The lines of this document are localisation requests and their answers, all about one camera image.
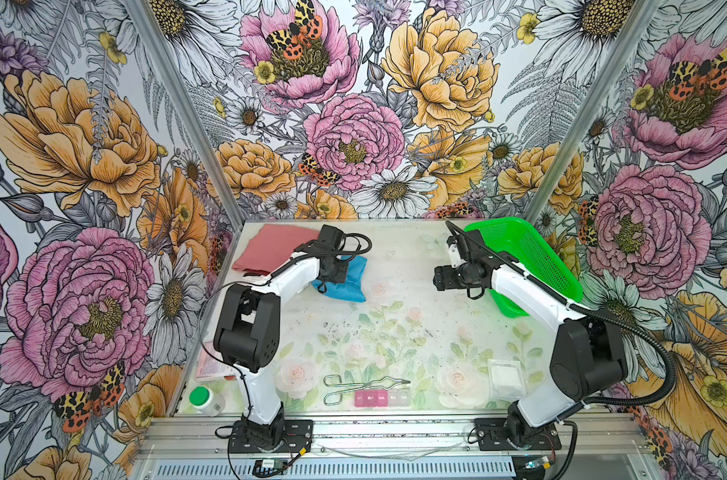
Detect green plastic basket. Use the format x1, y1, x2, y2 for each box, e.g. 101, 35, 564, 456
465, 217, 583, 332

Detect blue t-shirt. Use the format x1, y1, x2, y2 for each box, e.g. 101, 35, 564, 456
311, 256, 367, 303

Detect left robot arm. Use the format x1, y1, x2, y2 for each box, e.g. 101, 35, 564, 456
212, 225, 371, 451

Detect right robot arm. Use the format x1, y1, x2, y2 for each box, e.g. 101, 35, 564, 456
433, 231, 627, 448

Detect folded pink t-shirt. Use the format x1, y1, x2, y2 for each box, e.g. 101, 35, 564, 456
231, 224, 319, 275

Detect white gauze packet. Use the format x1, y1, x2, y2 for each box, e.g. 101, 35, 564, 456
487, 359, 527, 402

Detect metal tongs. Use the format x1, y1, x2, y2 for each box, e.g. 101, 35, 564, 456
323, 374, 411, 406

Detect pink pill organizer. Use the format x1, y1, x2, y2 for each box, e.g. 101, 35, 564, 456
353, 389, 411, 408

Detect red white small box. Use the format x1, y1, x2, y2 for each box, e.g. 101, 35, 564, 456
194, 342, 237, 382

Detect green lid white jar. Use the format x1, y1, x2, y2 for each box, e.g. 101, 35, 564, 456
188, 386, 225, 417

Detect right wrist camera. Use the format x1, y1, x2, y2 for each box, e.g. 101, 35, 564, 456
447, 237, 465, 268

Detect left black cable conduit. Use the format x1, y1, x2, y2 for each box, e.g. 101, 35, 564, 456
266, 232, 373, 283

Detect black cable conduit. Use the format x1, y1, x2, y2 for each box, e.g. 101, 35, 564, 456
266, 232, 373, 283
445, 220, 677, 408

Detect right black cable conduit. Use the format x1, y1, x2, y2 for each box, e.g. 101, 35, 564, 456
445, 220, 677, 408

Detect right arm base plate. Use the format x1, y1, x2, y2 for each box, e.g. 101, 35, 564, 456
473, 417, 563, 451

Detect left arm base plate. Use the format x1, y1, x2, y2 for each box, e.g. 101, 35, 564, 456
227, 418, 314, 454

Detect aluminium front rail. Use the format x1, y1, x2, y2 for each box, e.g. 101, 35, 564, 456
137, 410, 651, 460

